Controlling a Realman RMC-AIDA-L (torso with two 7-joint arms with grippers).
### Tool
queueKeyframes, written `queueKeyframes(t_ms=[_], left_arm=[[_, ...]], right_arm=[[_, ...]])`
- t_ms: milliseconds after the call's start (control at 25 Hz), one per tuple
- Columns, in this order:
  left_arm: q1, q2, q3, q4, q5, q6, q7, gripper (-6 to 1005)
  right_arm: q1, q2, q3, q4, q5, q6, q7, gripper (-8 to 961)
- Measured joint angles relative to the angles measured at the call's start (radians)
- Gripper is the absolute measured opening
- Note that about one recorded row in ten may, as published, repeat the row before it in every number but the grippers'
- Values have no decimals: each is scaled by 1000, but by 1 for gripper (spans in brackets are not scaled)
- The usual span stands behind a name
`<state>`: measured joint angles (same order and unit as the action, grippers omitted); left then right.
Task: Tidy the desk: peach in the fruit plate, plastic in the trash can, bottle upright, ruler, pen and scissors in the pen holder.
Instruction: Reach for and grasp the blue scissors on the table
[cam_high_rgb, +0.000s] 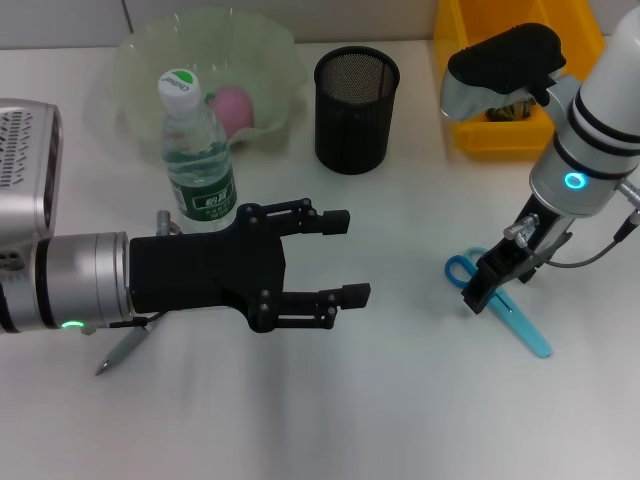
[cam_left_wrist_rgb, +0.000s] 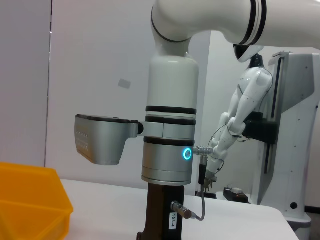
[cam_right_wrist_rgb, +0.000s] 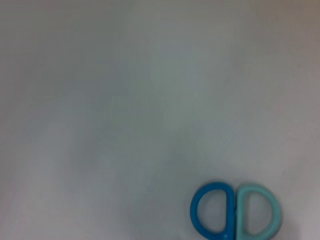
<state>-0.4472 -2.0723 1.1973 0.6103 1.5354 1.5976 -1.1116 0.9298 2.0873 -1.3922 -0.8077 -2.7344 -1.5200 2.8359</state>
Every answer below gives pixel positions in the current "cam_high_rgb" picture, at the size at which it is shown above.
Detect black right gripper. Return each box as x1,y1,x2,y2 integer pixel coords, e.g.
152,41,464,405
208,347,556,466
459,193,574,316

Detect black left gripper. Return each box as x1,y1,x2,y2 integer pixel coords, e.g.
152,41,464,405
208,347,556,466
128,198,372,334

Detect blue scissors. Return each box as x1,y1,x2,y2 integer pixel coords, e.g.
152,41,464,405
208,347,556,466
444,246,554,359

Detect green plastic wrapper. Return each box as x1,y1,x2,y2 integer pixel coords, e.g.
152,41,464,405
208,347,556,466
487,97,536,123

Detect clear green-label water bottle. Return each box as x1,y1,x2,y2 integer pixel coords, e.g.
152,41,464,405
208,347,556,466
157,68,239,235

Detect pink peach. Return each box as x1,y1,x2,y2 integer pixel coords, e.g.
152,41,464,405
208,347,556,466
208,85,255,139

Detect grey ballpoint pen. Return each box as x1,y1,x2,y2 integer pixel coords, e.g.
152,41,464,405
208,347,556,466
95,325,152,377

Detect black mesh pen holder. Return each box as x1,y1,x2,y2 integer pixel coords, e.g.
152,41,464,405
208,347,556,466
313,45,401,176

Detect translucent green fruit plate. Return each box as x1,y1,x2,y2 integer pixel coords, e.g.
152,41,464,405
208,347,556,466
107,10,309,156

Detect yellow plastic bin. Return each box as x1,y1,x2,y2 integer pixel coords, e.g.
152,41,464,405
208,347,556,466
432,0,609,161

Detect grey right gripper cable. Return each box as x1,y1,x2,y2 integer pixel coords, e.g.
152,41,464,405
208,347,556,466
502,180,640,267

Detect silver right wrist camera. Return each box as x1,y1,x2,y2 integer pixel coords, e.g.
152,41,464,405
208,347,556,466
439,22,568,121

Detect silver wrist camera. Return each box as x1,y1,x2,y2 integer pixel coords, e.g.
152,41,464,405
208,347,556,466
0,98,65,251
439,22,568,121

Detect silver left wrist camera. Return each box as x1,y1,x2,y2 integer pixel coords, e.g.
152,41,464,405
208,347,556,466
0,98,65,251

